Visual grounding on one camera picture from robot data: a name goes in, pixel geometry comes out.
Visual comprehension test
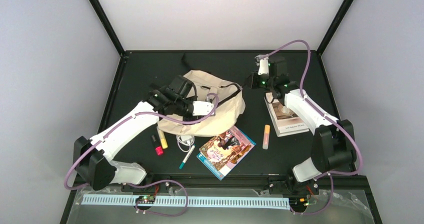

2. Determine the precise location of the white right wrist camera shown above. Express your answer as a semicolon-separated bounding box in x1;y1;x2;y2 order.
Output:
255;54;270;76

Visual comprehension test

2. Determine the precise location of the colourful blue children's book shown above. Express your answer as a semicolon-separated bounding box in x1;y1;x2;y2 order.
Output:
196;126;256;181

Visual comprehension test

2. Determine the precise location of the cream canvas backpack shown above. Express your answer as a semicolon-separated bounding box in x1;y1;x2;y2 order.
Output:
156;70;247;138

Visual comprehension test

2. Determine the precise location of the teal capped white marker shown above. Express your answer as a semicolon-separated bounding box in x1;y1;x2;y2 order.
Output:
179;144;196;170

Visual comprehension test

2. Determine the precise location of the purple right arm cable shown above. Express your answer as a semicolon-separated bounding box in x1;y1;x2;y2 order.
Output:
255;39;364;216

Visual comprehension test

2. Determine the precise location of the light blue slotted cable duct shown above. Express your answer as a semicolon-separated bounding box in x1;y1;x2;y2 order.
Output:
80;194;290;210

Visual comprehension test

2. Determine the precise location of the pink and black highlighter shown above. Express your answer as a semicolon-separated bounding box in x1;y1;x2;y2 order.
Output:
150;134;164;156

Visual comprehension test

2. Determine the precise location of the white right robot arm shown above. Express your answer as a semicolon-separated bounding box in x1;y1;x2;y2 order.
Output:
247;55;358;194

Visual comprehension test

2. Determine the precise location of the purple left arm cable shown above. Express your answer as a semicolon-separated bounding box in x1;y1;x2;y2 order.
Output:
63;92;190;217

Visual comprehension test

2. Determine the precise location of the white charger with cable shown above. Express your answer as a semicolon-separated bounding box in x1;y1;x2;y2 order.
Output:
176;135;195;153

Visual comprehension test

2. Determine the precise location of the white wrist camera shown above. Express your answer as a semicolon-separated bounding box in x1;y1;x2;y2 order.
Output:
192;101;215;116
255;54;270;76

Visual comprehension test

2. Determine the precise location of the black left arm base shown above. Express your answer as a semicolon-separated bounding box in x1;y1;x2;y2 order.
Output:
121;173;170;194

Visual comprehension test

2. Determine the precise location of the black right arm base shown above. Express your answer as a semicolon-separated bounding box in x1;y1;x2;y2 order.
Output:
264;175;319;197

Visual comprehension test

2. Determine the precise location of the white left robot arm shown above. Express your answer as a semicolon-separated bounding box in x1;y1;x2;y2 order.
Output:
67;75;219;191

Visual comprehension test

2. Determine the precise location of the yellow highlighter pen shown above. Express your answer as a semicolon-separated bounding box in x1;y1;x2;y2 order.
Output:
156;126;168;149

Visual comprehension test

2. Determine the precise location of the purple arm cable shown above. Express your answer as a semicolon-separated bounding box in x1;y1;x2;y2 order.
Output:
255;39;364;216
63;92;190;217

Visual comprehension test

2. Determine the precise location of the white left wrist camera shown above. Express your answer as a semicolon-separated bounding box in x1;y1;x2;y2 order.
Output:
192;101;215;116

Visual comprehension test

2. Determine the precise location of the coffee cover white book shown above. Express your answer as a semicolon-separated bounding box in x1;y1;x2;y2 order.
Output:
264;92;309;137

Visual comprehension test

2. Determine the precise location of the orange highlighter pen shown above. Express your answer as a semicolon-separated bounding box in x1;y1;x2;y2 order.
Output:
262;124;271;150

